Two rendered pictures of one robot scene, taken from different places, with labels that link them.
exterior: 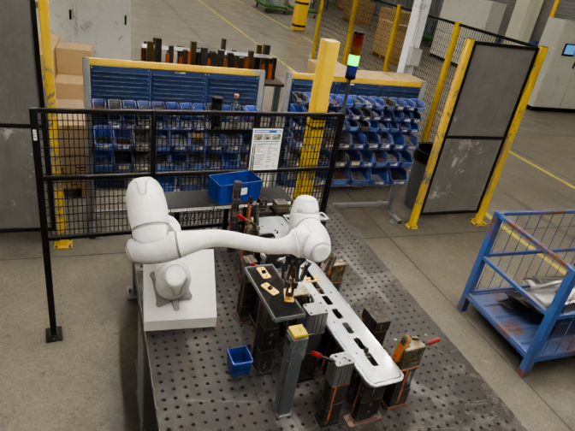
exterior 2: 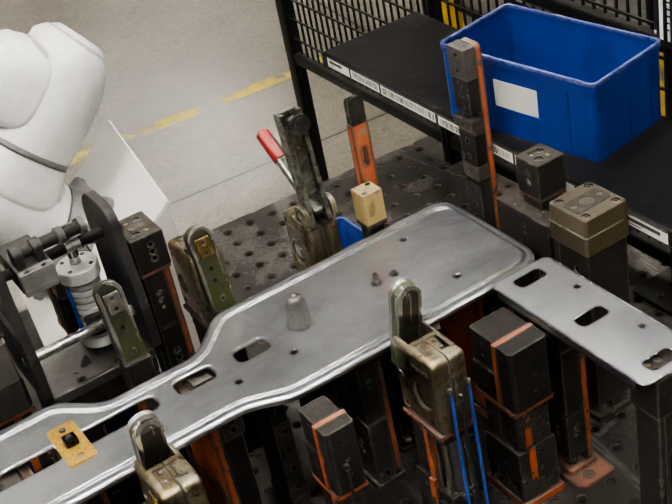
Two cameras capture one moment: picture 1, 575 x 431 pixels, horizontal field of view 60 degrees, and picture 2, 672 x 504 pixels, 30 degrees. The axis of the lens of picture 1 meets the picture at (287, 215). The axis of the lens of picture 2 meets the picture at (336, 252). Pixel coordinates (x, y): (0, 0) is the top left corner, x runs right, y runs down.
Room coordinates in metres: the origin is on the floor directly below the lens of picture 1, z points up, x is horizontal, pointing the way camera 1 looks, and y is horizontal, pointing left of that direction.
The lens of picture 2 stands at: (2.54, -1.38, 2.00)
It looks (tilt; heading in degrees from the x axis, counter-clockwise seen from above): 33 degrees down; 92
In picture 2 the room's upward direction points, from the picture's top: 12 degrees counter-clockwise
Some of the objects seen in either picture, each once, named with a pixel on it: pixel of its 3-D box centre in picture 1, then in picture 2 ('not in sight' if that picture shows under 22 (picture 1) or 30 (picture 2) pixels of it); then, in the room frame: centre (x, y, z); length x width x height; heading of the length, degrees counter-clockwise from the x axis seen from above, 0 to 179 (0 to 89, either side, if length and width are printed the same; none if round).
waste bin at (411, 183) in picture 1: (428, 178); not in sight; (5.47, -1.55, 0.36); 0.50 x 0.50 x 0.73
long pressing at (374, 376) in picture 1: (315, 282); (60, 457); (2.11, -0.20, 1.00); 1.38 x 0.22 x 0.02; 28
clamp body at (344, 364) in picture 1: (334, 390); not in sight; (1.52, -0.31, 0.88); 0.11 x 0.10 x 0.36; 118
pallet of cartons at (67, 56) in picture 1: (59, 87); not in sight; (6.02, 3.08, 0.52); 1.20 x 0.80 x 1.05; 21
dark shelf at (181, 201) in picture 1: (222, 198); (523, 110); (2.82, 0.42, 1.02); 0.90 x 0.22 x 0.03; 118
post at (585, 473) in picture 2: not in sight; (566, 384); (2.76, -0.06, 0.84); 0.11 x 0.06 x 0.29; 118
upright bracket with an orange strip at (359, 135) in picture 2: (246, 233); (378, 239); (2.54, 0.23, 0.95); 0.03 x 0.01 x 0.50; 28
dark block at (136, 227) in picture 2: not in sight; (172, 342); (2.21, 0.12, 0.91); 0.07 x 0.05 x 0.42; 118
